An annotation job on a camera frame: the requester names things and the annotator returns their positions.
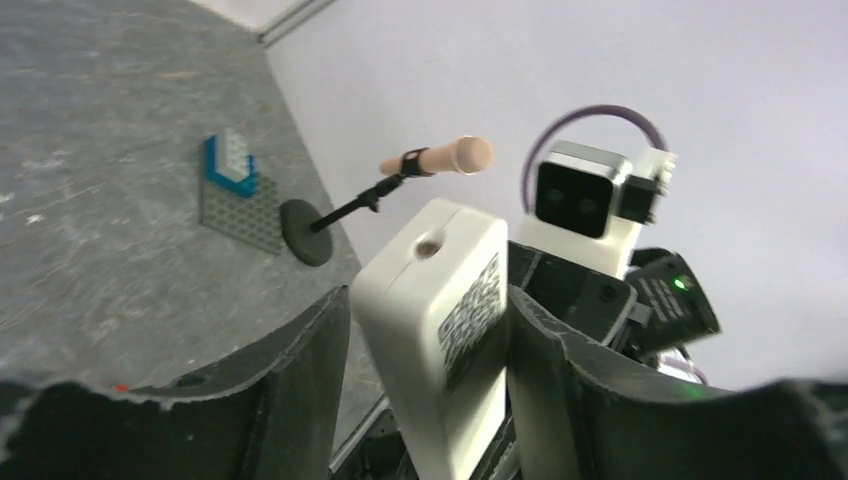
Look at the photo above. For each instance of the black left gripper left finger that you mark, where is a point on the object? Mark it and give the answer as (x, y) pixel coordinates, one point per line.
(266, 411)

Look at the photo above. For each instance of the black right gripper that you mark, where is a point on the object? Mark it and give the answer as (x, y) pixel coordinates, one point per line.
(658, 306)

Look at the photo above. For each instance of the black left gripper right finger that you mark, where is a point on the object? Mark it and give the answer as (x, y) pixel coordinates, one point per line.
(583, 411)

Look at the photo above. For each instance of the white remote control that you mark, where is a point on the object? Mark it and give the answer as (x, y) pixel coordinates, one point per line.
(430, 305)

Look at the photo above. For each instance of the black microphone stand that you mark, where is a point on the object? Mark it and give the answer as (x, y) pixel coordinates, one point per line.
(306, 232)

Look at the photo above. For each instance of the grey lego baseplate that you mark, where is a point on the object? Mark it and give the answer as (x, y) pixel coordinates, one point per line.
(245, 211)

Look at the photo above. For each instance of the blue lego brick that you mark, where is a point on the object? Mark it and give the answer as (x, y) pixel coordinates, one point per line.
(246, 188)

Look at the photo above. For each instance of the grey lego brick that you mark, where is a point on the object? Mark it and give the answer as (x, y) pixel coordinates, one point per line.
(232, 156)

